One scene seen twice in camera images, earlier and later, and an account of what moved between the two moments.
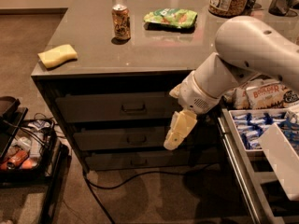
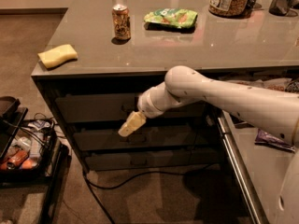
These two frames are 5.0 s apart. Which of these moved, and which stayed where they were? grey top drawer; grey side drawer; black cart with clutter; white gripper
Moved: white gripper
Stayed: grey top drawer; grey side drawer; black cart with clutter
